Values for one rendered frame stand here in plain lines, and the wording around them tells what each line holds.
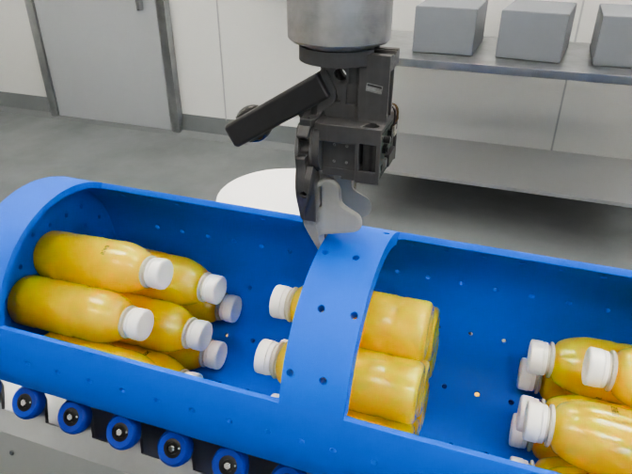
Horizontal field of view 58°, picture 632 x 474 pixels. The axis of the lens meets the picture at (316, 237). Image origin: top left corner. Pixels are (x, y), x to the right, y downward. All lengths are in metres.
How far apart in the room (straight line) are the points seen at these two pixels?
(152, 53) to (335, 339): 4.16
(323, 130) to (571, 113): 3.42
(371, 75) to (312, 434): 0.33
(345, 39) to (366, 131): 0.08
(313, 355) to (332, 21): 0.29
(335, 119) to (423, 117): 3.43
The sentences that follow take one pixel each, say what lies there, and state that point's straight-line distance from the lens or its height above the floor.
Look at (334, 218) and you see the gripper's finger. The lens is 0.57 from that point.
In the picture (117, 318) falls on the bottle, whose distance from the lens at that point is 0.73.
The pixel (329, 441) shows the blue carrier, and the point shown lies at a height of 1.10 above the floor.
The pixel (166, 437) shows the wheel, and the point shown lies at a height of 0.98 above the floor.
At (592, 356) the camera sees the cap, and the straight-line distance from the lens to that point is 0.64.
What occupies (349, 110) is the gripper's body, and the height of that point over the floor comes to 1.38.
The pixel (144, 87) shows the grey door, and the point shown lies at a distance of 4.73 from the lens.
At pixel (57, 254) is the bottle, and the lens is 0.80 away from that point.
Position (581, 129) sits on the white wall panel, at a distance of 3.92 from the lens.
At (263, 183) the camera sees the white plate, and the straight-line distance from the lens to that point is 1.21.
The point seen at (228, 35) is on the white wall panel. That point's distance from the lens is 4.30.
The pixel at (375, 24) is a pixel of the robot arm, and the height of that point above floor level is 1.45.
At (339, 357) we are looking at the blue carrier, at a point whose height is 1.18.
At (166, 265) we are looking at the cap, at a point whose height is 1.15.
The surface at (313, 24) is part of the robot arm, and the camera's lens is 0.49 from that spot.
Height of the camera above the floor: 1.54
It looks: 30 degrees down
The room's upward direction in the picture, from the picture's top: straight up
